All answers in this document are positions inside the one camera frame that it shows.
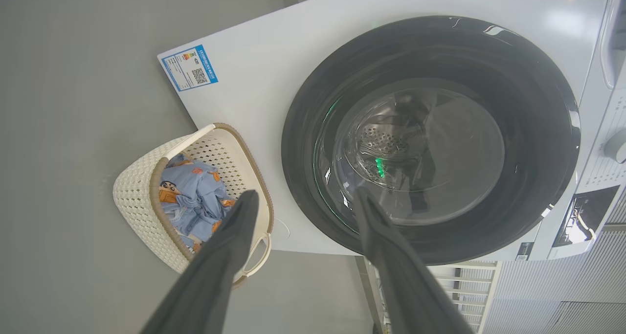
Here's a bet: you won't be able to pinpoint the grey washing machine control knob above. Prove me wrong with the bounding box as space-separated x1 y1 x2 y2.
603 129 626 164

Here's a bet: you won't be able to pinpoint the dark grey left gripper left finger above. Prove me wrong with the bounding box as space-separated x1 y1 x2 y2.
141 190 260 334

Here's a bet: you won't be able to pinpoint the white slatted rack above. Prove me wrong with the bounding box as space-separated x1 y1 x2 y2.
364 258 502 334

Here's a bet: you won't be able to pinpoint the cream perforated laundry basket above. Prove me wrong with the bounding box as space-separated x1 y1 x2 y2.
112 123 274 289

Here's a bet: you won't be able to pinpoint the white washing machine body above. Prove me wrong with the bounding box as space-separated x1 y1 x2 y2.
157 0 626 262

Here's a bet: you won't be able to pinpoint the blue white energy label sticker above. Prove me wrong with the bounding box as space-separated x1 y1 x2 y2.
161 45 219 92

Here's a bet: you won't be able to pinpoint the white detergent drawer front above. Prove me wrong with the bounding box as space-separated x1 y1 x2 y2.
601 0 626 90

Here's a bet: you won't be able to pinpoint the black round washer door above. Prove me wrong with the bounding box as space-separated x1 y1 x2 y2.
281 15 581 266

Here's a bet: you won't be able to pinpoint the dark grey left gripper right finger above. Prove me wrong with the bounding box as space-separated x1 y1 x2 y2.
353 186 475 334

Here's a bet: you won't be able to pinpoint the blue patterned cloth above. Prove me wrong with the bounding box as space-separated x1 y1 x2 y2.
159 153 238 254

